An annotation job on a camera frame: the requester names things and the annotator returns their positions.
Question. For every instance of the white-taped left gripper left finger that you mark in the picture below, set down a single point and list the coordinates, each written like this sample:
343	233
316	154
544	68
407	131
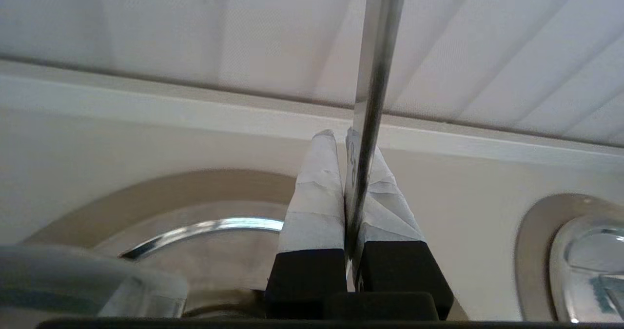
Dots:
312	222

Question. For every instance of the shiny metal plate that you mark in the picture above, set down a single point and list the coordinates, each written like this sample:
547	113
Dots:
229	256

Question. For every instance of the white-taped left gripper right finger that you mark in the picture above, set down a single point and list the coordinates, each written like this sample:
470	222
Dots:
390	222

